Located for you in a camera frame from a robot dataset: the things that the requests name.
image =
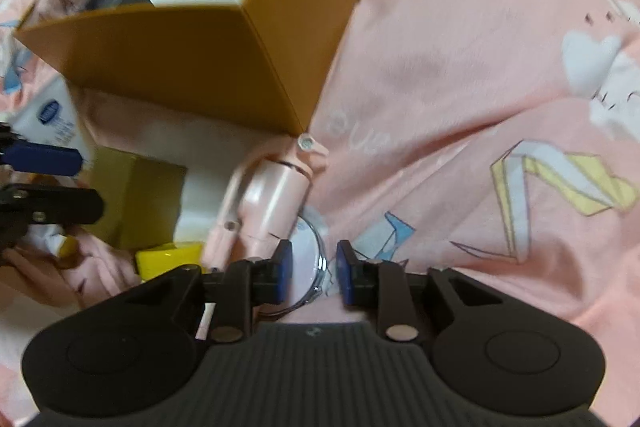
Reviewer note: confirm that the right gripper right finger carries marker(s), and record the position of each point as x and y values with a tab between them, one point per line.
380	288

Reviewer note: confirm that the pink paper crane bedspread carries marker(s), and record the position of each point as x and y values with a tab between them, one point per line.
500	137

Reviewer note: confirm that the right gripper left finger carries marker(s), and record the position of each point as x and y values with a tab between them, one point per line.
244	286

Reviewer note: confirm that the pink folding phone stand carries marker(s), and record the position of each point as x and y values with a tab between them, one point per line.
263	199

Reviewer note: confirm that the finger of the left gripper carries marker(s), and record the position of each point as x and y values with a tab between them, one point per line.
30	157

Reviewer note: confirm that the round silver compact mirror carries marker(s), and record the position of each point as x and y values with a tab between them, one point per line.
309	268

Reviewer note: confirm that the olive green small box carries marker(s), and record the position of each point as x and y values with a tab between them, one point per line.
142	199

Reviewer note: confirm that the orange cardboard box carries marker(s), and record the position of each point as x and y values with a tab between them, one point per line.
259	63

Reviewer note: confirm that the yellow tape measure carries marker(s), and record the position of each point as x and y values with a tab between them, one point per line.
155	261

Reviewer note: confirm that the white cream tube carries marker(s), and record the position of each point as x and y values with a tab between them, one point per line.
51	118

